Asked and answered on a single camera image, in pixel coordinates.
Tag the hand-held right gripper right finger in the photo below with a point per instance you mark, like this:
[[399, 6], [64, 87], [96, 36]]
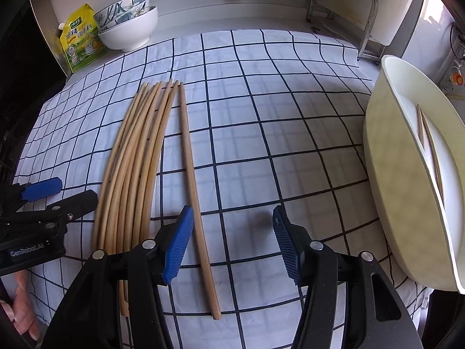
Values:
[[285, 247]]

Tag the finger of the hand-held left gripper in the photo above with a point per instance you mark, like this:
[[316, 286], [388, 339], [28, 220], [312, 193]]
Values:
[[41, 189], [78, 203]]

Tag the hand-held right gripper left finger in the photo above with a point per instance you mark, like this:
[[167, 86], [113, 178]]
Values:
[[178, 247]]

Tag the bundle of wooden chopsticks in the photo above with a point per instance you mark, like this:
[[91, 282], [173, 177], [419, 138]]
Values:
[[123, 174]]

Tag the cream oval plastic tray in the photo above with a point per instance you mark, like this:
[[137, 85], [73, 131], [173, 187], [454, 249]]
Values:
[[392, 174]]

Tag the person's left hand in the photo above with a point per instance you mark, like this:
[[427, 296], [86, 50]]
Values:
[[23, 309]]

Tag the white checked cloth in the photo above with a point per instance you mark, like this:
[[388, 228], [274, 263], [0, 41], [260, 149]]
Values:
[[290, 134]]

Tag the yellow seasoning pouch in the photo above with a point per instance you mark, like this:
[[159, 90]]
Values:
[[81, 43]]

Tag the stainless steel side panel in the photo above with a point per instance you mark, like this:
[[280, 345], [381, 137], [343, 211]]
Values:
[[47, 25]]

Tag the plain white bowl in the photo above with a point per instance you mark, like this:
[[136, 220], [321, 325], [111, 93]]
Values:
[[127, 32]]

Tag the blue floral bowl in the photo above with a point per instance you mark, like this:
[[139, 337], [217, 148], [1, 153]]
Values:
[[147, 5], [116, 11]]

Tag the metal rack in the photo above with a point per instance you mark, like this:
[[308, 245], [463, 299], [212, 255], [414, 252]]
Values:
[[368, 55]]

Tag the white appliance with red knob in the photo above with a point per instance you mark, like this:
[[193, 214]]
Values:
[[456, 78]]

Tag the cream cutting board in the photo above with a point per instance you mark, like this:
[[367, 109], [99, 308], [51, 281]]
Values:
[[396, 14]]

